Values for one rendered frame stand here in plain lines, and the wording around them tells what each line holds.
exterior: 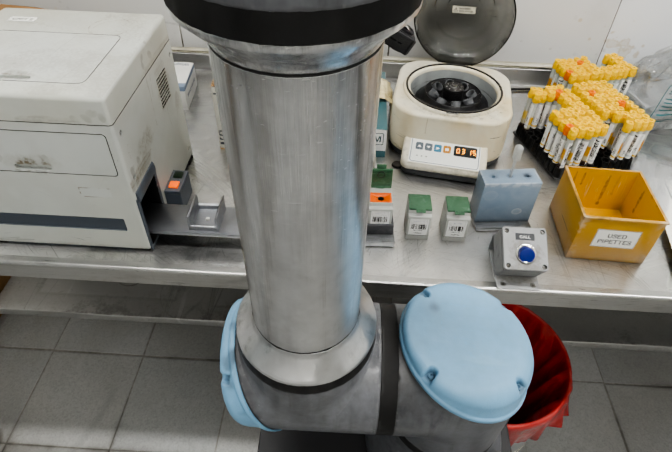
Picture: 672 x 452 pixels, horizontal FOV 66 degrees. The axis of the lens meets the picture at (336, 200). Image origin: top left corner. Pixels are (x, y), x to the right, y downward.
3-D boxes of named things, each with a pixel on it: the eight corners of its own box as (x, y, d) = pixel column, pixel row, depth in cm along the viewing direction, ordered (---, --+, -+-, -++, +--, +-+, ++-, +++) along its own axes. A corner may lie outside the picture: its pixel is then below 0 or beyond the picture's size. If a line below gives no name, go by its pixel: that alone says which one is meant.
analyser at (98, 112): (-10, 242, 88) (-108, 87, 68) (61, 147, 109) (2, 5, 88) (168, 252, 88) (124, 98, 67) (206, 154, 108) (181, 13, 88)
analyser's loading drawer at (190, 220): (131, 237, 87) (123, 215, 84) (144, 210, 92) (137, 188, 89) (252, 244, 87) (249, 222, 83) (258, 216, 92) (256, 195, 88)
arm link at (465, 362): (516, 466, 48) (565, 407, 38) (371, 458, 48) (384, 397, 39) (494, 348, 56) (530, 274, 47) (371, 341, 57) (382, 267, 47)
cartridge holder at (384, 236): (363, 246, 90) (364, 232, 87) (361, 211, 96) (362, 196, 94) (394, 247, 90) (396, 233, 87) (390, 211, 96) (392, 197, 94)
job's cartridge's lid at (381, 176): (370, 165, 87) (370, 163, 87) (368, 188, 90) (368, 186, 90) (393, 166, 87) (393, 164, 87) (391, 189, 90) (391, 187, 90)
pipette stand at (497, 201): (475, 231, 93) (487, 190, 86) (465, 205, 98) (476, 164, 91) (529, 230, 94) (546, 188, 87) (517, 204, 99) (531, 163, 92)
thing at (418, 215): (404, 239, 91) (409, 211, 87) (403, 220, 95) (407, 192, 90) (427, 240, 91) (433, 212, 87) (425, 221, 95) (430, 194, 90)
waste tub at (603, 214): (563, 258, 89) (584, 217, 82) (547, 205, 99) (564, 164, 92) (643, 265, 88) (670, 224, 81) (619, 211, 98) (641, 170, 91)
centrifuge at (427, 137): (380, 172, 105) (386, 121, 97) (398, 97, 127) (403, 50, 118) (501, 190, 102) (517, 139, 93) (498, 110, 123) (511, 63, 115)
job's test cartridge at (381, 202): (367, 232, 90) (369, 205, 86) (366, 213, 94) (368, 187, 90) (390, 232, 90) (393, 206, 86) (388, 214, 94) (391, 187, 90)
